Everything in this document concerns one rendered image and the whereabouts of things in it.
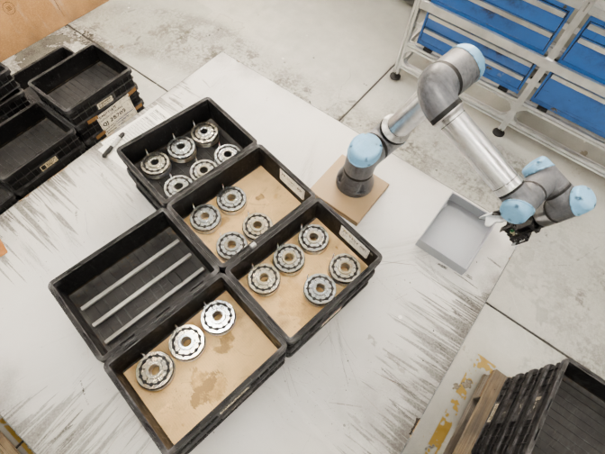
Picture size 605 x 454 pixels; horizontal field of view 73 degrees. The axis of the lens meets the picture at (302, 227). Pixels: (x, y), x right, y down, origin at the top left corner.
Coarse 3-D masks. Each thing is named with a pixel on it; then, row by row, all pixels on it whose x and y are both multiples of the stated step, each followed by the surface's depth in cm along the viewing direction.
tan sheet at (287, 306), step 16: (320, 224) 142; (336, 240) 140; (272, 256) 136; (320, 256) 137; (304, 272) 134; (320, 272) 134; (288, 288) 131; (320, 288) 131; (272, 304) 128; (288, 304) 128; (304, 304) 128; (288, 320) 126; (304, 320) 126
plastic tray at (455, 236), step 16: (448, 208) 164; (464, 208) 164; (480, 208) 159; (432, 224) 160; (448, 224) 160; (464, 224) 160; (480, 224) 161; (432, 240) 156; (448, 240) 157; (464, 240) 157; (480, 240) 158; (432, 256) 154; (448, 256) 154; (464, 256) 154; (464, 272) 148
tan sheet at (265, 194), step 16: (256, 176) 151; (256, 192) 147; (272, 192) 148; (288, 192) 148; (256, 208) 144; (272, 208) 145; (288, 208) 145; (224, 224) 140; (240, 224) 141; (208, 240) 137
